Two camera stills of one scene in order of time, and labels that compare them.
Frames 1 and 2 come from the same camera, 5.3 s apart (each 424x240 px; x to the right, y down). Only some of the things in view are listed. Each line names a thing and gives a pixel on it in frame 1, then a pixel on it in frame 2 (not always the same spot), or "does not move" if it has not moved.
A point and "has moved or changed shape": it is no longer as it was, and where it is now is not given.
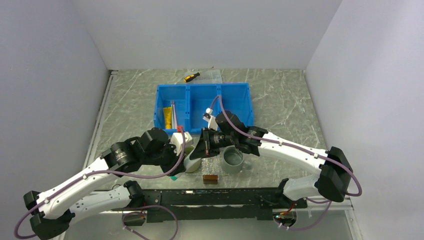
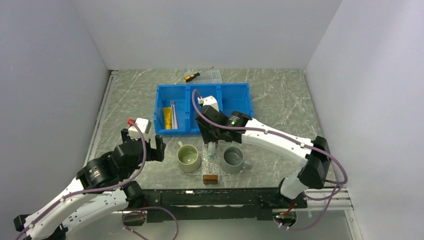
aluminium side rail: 99,116 does not move
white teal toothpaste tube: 175,177 has moved or changed shape
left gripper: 174,160 -> 154,154
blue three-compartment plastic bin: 183,105 does not move
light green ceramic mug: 190,165 does not move
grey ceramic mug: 233,161 does not move
